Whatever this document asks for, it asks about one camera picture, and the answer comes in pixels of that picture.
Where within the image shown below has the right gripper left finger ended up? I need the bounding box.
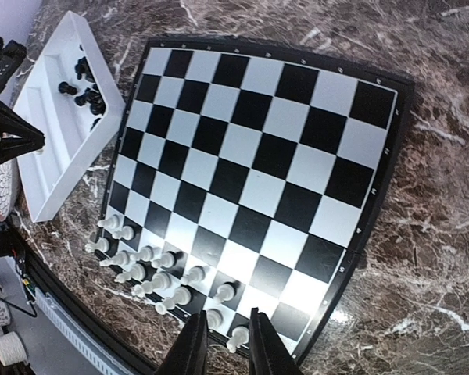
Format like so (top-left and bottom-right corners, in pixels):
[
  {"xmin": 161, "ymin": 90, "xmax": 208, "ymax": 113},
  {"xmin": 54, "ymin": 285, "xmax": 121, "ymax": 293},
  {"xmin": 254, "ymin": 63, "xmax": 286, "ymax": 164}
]
[{"xmin": 155, "ymin": 310, "xmax": 207, "ymax": 375}]

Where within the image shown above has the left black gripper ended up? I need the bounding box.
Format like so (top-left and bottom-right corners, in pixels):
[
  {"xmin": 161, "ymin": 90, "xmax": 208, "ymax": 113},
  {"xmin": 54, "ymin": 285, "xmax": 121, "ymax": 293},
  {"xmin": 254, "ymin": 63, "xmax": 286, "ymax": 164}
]
[{"xmin": 0, "ymin": 101, "xmax": 45, "ymax": 165}]

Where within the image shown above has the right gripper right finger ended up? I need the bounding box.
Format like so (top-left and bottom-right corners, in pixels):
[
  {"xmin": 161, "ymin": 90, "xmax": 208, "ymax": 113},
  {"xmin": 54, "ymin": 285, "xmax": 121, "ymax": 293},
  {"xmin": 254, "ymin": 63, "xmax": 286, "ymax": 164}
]
[{"xmin": 249, "ymin": 308, "xmax": 303, "ymax": 375}]

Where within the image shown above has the white plastic divided tray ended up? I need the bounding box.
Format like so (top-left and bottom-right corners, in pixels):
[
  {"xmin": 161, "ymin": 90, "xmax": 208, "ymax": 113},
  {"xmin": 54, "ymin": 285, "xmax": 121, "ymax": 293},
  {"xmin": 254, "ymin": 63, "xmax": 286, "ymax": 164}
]
[{"xmin": 13, "ymin": 11, "xmax": 125, "ymax": 223}]

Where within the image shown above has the white pawn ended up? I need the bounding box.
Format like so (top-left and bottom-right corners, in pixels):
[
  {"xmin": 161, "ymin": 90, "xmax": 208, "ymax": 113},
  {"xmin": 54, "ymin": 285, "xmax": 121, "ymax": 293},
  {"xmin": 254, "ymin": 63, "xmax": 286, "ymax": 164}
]
[
  {"xmin": 97, "ymin": 214, "xmax": 121, "ymax": 231},
  {"xmin": 152, "ymin": 252, "xmax": 177, "ymax": 269},
  {"xmin": 112, "ymin": 226, "xmax": 135, "ymax": 241},
  {"xmin": 213, "ymin": 283, "xmax": 236, "ymax": 304},
  {"xmin": 181, "ymin": 266, "xmax": 206, "ymax": 285}
]

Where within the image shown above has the white rook corner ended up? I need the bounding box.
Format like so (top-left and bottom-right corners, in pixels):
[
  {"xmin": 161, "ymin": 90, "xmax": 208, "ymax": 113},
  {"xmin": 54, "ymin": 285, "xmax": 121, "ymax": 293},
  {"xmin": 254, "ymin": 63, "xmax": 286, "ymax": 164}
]
[{"xmin": 84, "ymin": 237, "xmax": 110, "ymax": 253}]

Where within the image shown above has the black white chessboard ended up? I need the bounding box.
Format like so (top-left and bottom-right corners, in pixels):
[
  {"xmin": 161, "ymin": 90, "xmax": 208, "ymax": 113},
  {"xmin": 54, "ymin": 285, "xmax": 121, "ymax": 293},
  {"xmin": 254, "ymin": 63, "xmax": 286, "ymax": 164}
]
[{"xmin": 94, "ymin": 37, "xmax": 414, "ymax": 362}]

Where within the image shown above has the pile of black chess pieces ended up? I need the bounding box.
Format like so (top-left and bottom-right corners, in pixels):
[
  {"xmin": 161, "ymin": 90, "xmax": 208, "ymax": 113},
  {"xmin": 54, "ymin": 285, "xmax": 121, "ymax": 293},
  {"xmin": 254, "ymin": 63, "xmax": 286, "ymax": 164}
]
[{"xmin": 57, "ymin": 56, "xmax": 106, "ymax": 131}]

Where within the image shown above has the floral patterned ceramic plate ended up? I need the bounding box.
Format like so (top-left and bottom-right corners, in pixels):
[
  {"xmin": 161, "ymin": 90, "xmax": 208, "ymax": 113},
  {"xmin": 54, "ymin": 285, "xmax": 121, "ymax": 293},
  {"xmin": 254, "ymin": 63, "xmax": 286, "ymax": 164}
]
[{"xmin": 0, "ymin": 159, "xmax": 20, "ymax": 222}]

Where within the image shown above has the black front rail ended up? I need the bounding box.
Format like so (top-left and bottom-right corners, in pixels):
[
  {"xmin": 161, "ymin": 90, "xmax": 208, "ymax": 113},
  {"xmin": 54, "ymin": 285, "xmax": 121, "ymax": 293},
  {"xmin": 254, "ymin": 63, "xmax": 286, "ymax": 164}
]
[{"xmin": 5, "ymin": 223, "xmax": 156, "ymax": 374}]

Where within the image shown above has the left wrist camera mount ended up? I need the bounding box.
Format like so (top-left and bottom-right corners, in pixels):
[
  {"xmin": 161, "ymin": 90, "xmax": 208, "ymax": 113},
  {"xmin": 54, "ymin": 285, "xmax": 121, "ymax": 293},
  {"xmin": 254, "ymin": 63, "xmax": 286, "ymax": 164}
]
[{"xmin": 0, "ymin": 37, "xmax": 27, "ymax": 94}]

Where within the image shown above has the white slotted cable duct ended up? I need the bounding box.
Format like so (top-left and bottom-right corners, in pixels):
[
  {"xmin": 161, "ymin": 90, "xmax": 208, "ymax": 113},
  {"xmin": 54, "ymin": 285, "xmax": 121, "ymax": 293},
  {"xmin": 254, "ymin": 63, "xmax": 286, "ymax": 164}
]
[{"xmin": 35, "ymin": 287, "xmax": 133, "ymax": 375}]

